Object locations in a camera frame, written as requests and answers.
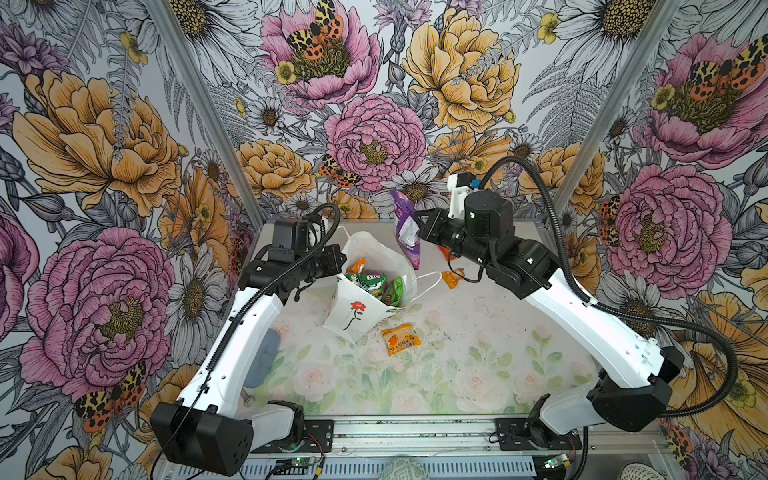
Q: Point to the small red sachet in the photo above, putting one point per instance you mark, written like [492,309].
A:
[447,252]

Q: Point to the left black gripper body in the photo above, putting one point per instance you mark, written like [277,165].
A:
[319,264]

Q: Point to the grey oval case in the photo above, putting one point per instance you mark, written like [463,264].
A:
[263,361]

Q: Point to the small purple snack bag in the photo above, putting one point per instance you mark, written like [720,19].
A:
[407,229]

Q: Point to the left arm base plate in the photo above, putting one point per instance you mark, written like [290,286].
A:
[317,437]

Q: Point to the green yellow candy packet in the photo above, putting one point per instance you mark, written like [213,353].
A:
[374,284]

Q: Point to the floral table mat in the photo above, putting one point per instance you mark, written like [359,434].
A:
[482,351]

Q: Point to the aluminium front rail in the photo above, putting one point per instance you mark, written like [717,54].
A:
[408,441]

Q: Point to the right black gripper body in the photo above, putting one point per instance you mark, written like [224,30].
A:
[454,235]

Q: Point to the white paper bag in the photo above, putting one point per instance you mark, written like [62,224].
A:
[353,312]

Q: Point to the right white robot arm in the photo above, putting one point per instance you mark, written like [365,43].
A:
[633,388]

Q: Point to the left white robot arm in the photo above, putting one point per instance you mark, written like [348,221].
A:
[216,387]

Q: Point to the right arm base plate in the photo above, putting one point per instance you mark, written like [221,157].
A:
[522,434]

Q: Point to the red orange snack packet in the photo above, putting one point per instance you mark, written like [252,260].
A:
[357,267]

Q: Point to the small orange sachet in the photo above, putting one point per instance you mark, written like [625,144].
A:
[453,278]

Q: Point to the green chips bag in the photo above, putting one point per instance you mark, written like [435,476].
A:
[393,293]

